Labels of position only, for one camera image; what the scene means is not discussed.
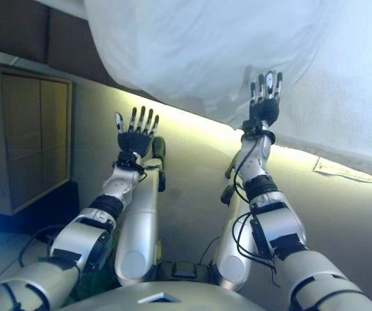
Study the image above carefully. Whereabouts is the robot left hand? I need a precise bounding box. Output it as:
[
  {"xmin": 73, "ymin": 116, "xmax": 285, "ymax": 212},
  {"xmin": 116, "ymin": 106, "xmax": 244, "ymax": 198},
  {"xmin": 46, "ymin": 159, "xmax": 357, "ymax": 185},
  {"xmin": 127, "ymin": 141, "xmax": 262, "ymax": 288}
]
[{"xmin": 113, "ymin": 105, "xmax": 161, "ymax": 154}]

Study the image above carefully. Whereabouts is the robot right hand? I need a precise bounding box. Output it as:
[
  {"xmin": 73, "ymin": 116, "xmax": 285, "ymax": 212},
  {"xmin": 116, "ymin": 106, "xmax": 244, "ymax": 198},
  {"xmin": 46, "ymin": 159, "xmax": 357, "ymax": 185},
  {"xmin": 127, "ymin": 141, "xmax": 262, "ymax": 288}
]
[{"xmin": 248, "ymin": 69, "xmax": 285, "ymax": 128}]

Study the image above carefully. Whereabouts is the white duvet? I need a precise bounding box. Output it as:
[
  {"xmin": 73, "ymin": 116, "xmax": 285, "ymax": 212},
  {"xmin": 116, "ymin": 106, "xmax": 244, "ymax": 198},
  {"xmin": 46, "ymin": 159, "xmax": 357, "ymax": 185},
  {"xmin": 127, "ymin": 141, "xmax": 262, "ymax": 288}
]
[{"xmin": 81, "ymin": 0, "xmax": 372, "ymax": 131}]

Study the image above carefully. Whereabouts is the white terry blanket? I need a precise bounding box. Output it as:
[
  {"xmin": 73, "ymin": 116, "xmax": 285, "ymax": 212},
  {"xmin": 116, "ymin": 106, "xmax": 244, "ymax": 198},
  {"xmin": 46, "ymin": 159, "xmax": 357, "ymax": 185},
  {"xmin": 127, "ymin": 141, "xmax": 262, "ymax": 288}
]
[{"xmin": 230, "ymin": 48, "xmax": 372, "ymax": 188}]

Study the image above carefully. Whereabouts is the silver robot left leg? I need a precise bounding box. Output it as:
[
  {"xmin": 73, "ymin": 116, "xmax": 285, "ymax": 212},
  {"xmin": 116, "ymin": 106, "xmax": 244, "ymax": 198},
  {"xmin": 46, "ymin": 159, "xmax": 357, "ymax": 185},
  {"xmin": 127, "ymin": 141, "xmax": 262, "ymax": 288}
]
[{"xmin": 113, "ymin": 135, "xmax": 168, "ymax": 288}]

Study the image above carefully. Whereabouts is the silver robot leg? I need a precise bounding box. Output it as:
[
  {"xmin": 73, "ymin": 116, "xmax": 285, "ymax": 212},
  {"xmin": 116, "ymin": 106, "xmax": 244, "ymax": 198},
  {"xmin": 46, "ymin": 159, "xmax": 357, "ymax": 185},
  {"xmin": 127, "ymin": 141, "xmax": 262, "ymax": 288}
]
[
  {"xmin": 113, "ymin": 135, "xmax": 168, "ymax": 288},
  {"xmin": 214, "ymin": 151, "xmax": 265, "ymax": 292}
]

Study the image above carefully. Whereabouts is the printed paper sheet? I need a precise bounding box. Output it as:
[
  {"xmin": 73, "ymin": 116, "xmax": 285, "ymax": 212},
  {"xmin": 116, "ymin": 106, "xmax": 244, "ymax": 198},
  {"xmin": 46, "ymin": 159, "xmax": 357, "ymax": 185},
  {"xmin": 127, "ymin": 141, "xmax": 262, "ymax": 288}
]
[{"xmin": 311, "ymin": 155, "xmax": 372, "ymax": 189}]

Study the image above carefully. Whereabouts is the wooden nightstand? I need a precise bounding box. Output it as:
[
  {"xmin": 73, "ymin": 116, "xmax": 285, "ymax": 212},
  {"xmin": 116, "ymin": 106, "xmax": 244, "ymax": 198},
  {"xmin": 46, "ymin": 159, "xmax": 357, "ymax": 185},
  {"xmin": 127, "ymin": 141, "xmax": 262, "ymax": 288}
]
[{"xmin": 0, "ymin": 60, "xmax": 74, "ymax": 217}]

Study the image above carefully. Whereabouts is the silver robot right leg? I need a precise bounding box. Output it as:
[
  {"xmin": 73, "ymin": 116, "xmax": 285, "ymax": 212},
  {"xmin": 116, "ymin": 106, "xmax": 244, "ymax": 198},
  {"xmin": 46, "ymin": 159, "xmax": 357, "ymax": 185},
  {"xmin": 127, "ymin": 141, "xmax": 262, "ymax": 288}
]
[{"xmin": 214, "ymin": 151, "xmax": 265, "ymax": 292}]

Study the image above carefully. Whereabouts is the grey robot torso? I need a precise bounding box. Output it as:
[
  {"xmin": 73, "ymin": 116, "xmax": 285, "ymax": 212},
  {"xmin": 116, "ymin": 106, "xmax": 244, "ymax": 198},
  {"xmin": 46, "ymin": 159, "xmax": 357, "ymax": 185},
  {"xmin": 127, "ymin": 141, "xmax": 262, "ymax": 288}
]
[{"xmin": 42, "ymin": 261, "xmax": 265, "ymax": 311}]

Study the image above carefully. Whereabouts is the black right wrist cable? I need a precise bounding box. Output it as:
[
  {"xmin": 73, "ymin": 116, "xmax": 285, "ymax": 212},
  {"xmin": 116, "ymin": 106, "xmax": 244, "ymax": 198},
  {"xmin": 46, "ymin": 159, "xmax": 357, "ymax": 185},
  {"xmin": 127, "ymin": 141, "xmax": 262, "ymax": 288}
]
[{"xmin": 232, "ymin": 135, "xmax": 278, "ymax": 286}]

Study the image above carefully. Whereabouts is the brown upholstered bed frame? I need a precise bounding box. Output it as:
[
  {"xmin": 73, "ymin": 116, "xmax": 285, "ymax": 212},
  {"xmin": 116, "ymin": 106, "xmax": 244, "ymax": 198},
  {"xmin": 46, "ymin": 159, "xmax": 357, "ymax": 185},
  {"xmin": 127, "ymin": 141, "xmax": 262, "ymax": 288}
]
[{"xmin": 0, "ymin": 0, "xmax": 122, "ymax": 87}]

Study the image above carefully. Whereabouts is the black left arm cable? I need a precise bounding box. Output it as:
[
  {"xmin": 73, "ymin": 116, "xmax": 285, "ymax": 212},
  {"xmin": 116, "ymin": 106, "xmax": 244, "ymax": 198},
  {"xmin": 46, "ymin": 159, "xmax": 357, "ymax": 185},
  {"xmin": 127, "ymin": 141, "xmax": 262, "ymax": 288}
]
[{"xmin": 18, "ymin": 224, "xmax": 64, "ymax": 269}]

